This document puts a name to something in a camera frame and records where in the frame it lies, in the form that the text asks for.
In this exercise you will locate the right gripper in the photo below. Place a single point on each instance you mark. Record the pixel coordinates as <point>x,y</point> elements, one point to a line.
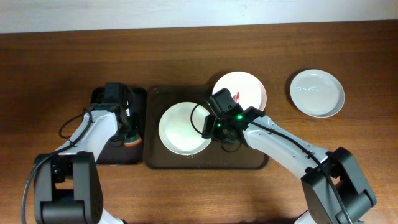
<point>208,127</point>

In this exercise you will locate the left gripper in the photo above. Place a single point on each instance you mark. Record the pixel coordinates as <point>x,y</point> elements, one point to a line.
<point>130,130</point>

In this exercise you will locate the green orange sponge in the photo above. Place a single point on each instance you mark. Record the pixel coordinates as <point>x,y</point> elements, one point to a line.
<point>133,141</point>

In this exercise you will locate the pinkish white plate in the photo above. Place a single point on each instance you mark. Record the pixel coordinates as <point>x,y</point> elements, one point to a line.
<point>245,89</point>

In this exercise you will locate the cream plate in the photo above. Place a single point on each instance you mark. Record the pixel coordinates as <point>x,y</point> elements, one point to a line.
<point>176,131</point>

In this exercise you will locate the pale green plate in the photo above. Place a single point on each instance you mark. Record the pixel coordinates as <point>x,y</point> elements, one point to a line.
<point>317,93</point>

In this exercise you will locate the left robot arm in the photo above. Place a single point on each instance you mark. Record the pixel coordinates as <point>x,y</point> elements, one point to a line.
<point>66,182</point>

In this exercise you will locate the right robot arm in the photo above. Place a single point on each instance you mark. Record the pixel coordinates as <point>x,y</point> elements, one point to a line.
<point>335,188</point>

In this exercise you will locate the small black tray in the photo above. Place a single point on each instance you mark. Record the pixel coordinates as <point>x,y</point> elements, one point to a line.
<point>128,151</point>

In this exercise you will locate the large brown tray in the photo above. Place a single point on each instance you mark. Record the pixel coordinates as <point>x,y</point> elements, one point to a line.
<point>215,156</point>

